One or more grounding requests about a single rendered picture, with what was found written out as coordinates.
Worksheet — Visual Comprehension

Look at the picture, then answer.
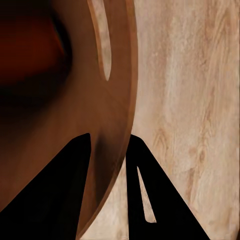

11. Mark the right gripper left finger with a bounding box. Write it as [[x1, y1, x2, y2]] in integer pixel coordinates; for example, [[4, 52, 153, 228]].
[[0, 133, 92, 240]]

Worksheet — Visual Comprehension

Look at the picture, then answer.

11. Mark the trash can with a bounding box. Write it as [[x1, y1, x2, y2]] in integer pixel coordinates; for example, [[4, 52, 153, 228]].
[[0, 0, 139, 240]]

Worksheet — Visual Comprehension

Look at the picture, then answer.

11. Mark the can of soda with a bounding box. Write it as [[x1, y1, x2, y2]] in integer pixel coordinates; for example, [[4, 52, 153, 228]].
[[0, 11, 71, 88]]

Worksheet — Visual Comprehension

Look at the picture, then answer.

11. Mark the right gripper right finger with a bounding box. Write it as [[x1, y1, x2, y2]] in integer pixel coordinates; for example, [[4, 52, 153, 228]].
[[125, 134, 210, 240]]

